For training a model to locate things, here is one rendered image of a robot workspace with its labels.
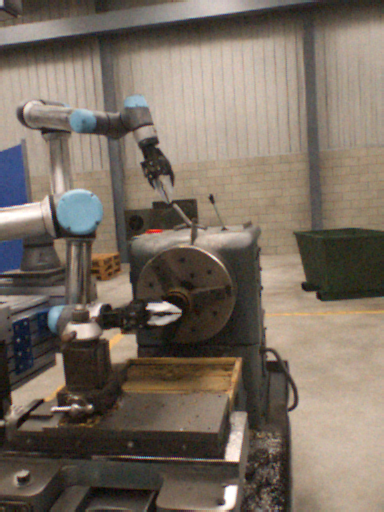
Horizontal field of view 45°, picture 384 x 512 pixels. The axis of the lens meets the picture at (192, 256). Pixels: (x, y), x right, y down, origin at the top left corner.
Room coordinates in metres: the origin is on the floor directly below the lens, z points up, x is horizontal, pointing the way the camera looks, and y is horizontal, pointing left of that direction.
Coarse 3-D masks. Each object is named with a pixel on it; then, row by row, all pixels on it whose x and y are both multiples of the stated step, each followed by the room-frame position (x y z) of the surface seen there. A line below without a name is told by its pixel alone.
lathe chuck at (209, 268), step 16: (176, 256) 1.43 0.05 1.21; (192, 256) 1.42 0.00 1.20; (208, 256) 1.41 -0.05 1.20; (144, 272) 1.45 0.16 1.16; (176, 272) 1.43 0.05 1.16; (192, 272) 1.42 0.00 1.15; (208, 272) 1.42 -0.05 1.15; (224, 272) 1.40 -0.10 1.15; (144, 288) 1.45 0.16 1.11; (160, 288) 1.44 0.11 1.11; (208, 304) 1.41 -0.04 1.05; (224, 304) 1.40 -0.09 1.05; (192, 320) 1.42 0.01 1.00; (208, 320) 1.41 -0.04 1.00; (224, 320) 1.40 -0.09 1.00; (176, 336) 1.44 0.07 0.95; (192, 336) 1.42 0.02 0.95; (208, 336) 1.41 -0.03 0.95
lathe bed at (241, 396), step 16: (160, 352) 1.57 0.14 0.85; (176, 352) 1.53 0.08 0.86; (240, 352) 1.48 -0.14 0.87; (240, 384) 1.47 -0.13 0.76; (240, 400) 1.43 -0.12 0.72; (64, 496) 0.76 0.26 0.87; (80, 496) 0.76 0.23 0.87; (96, 496) 0.80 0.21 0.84; (112, 496) 0.79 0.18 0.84; (128, 496) 0.79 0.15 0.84; (144, 496) 0.79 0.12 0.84
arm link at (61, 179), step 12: (48, 132) 1.81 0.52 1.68; (60, 132) 1.82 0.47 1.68; (48, 144) 1.83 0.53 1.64; (60, 144) 1.83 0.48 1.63; (48, 156) 1.84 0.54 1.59; (60, 156) 1.83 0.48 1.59; (60, 168) 1.83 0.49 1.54; (60, 180) 1.82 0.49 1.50; (72, 180) 1.86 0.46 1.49; (60, 192) 1.82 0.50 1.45
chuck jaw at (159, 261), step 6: (156, 258) 1.45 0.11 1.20; (162, 258) 1.44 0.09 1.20; (156, 264) 1.40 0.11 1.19; (162, 264) 1.40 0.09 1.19; (156, 270) 1.40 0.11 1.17; (162, 270) 1.40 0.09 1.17; (168, 270) 1.41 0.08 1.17; (162, 276) 1.38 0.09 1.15; (168, 276) 1.38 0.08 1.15; (174, 276) 1.41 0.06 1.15; (162, 282) 1.38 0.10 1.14; (168, 282) 1.37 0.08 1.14; (174, 282) 1.38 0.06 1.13; (180, 282) 1.42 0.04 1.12; (162, 288) 1.36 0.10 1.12; (168, 288) 1.36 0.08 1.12
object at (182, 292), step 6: (174, 288) 1.34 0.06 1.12; (180, 288) 1.34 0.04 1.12; (168, 294) 1.31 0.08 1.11; (174, 294) 1.29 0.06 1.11; (180, 294) 1.30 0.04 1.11; (186, 294) 1.32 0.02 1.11; (162, 300) 1.32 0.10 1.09; (168, 300) 1.33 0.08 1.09; (180, 300) 1.28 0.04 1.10; (186, 300) 1.30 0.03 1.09; (192, 300) 1.33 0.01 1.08; (186, 306) 1.28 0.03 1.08; (192, 306) 1.33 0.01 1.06; (168, 312) 1.30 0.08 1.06; (186, 312) 1.30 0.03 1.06
